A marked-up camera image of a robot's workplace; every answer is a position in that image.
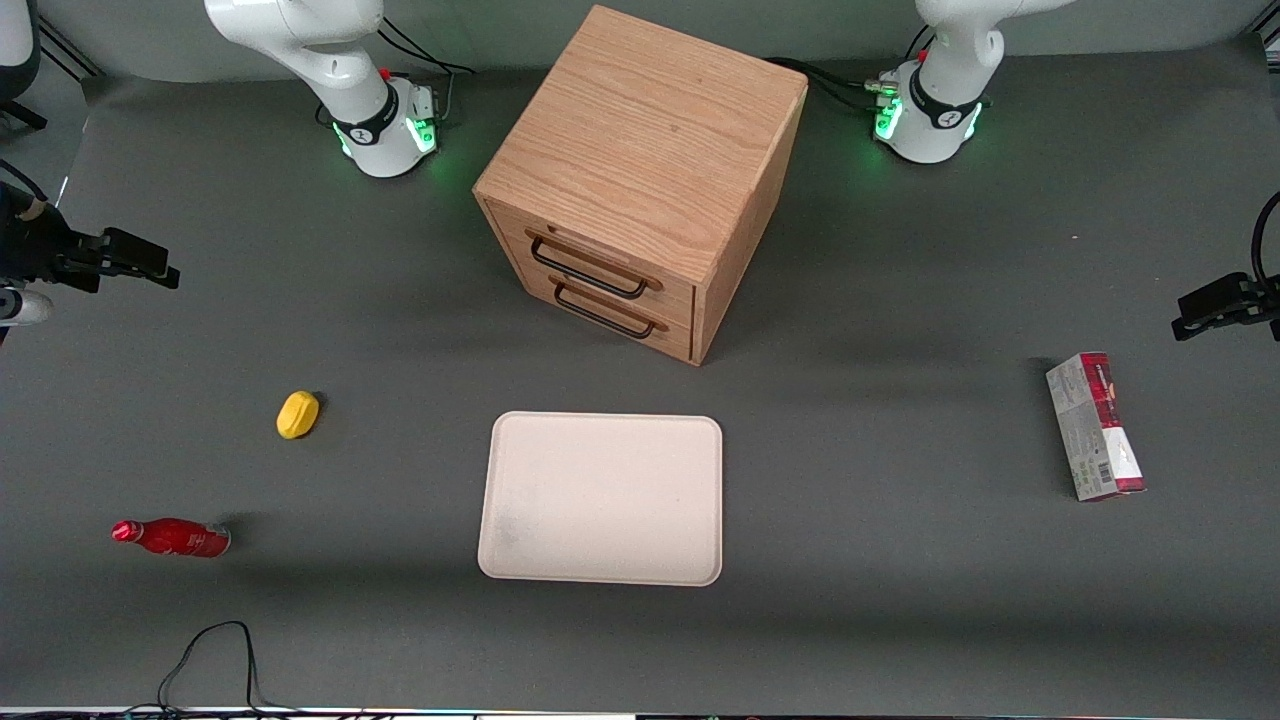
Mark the dark grey table mat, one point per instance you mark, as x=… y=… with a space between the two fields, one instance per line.
x=900 y=600

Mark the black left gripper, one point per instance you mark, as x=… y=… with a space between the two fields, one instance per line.
x=1262 y=299

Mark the red coke bottle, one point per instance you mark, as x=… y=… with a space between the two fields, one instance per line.
x=180 y=538

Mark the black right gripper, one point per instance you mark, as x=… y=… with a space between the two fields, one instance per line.
x=38 y=250

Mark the black stand leg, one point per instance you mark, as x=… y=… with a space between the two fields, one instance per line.
x=25 y=115

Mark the yellow toy lemon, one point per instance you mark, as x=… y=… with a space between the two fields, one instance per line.
x=297 y=415

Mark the beige plastic tray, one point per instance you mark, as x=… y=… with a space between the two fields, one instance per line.
x=600 y=500

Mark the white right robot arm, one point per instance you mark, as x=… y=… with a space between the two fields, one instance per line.
x=300 y=30

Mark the red and grey carton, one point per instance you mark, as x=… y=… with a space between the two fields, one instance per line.
x=1095 y=430

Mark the black floor rail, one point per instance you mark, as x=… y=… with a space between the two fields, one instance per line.
x=70 y=50

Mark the wooden two-drawer cabinet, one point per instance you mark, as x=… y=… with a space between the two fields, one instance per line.
x=640 y=130

